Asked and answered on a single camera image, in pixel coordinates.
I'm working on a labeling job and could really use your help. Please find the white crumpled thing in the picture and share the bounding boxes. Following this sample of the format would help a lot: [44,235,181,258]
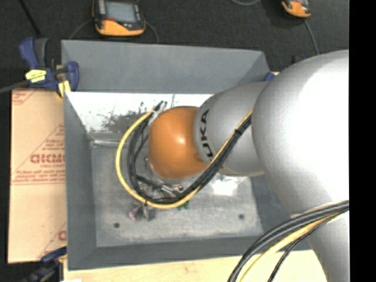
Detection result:
[210,177,244,197]

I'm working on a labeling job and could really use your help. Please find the grey metal bin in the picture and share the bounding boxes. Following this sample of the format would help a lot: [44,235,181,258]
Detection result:
[61,39,313,270]

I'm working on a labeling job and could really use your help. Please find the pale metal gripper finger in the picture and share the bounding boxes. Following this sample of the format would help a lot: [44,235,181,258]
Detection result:
[128,202,145,220]
[143,203,157,221]

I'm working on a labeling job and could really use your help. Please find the brown cardboard board, red print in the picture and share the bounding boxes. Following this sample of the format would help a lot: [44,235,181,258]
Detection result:
[7,88,68,264]

